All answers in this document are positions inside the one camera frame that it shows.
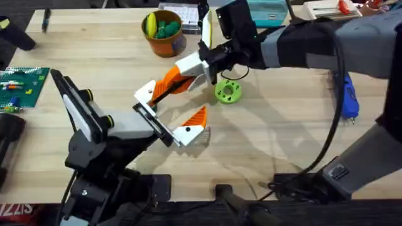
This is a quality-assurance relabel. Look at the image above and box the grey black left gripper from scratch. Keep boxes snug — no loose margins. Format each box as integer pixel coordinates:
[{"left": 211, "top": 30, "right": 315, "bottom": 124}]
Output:
[{"left": 90, "top": 79, "right": 211, "bottom": 149}]

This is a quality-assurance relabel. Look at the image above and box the orange ribbed wedge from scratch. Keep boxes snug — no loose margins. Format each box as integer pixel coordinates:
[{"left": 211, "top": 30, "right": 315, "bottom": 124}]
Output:
[{"left": 148, "top": 78, "right": 174, "bottom": 107}]

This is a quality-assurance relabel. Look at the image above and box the blue electric screwdriver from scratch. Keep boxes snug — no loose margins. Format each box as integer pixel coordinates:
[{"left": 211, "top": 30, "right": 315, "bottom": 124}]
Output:
[{"left": 340, "top": 73, "right": 361, "bottom": 126}]

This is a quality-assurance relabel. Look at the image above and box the green disc with holes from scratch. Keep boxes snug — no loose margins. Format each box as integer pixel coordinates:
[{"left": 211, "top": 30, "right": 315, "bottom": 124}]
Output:
[{"left": 214, "top": 78, "right": 243, "bottom": 105}]

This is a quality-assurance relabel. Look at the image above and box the right wrist upright plate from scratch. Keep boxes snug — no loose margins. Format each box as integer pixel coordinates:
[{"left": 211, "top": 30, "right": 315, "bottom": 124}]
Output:
[{"left": 200, "top": 9, "right": 214, "bottom": 49}]

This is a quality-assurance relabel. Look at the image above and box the wrist upright plate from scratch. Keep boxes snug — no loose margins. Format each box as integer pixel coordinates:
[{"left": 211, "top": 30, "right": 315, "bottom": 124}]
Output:
[
  {"left": 50, "top": 68, "right": 106, "bottom": 144},
  {"left": 200, "top": 9, "right": 214, "bottom": 49}
]

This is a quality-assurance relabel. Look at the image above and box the orange tub with toys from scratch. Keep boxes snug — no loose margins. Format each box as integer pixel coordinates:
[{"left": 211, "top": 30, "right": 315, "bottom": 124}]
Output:
[{"left": 141, "top": 9, "right": 188, "bottom": 58}]

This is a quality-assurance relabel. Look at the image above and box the clear box with white label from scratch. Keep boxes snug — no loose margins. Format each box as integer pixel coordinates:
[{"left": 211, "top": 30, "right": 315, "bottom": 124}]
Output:
[{"left": 157, "top": 2, "right": 202, "bottom": 35}]

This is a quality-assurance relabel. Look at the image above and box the left wrist upright plate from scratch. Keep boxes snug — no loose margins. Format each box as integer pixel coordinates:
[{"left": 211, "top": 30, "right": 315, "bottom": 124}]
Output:
[{"left": 50, "top": 68, "right": 106, "bottom": 144}]

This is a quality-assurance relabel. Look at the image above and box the teal pouch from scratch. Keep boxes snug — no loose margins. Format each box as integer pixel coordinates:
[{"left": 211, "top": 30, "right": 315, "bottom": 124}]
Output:
[{"left": 246, "top": 0, "right": 290, "bottom": 29}]

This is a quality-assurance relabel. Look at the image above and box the green board with blocks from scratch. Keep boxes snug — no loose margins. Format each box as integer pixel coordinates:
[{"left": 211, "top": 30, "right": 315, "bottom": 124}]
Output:
[{"left": 0, "top": 66, "right": 51, "bottom": 114}]

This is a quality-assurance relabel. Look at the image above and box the black pen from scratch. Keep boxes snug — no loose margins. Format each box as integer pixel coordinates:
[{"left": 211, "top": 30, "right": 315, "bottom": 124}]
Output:
[{"left": 41, "top": 7, "right": 52, "bottom": 34}]

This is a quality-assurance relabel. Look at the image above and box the white device with red part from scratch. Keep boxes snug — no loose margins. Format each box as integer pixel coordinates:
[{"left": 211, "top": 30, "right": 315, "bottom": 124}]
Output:
[{"left": 300, "top": 0, "right": 364, "bottom": 21}]

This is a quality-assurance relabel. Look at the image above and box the black cylindrical object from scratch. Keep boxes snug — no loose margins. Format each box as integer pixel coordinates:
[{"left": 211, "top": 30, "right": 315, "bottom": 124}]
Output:
[{"left": 0, "top": 112, "right": 27, "bottom": 190}]

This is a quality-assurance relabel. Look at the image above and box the black tool with yellow mark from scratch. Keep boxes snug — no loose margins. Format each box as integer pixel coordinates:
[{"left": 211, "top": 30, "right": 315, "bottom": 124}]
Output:
[{"left": 0, "top": 15, "right": 36, "bottom": 52}]

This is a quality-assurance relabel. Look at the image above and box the red printed sign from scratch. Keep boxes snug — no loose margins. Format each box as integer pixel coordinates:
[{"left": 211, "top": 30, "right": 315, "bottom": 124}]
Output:
[{"left": 0, "top": 203, "right": 42, "bottom": 226}]

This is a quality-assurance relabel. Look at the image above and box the thin black cable loop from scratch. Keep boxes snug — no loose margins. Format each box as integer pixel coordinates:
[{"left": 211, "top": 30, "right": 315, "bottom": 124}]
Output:
[{"left": 220, "top": 65, "right": 251, "bottom": 82}]

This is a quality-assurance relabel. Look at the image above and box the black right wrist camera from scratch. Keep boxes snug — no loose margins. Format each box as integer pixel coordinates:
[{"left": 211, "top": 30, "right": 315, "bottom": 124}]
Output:
[{"left": 215, "top": 0, "right": 262, "bottom": 42}]

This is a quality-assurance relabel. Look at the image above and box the black stand post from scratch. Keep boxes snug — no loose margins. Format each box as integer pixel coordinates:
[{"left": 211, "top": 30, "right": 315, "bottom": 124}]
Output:
[{"left": 214, "top": 183, "right": 261, "bottom": 226}]

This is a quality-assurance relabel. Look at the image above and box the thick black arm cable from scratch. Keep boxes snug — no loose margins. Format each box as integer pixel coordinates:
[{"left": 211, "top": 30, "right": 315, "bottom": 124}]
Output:
[{"left": 257, "top": 37, "right": 347, "bottom": 202}]

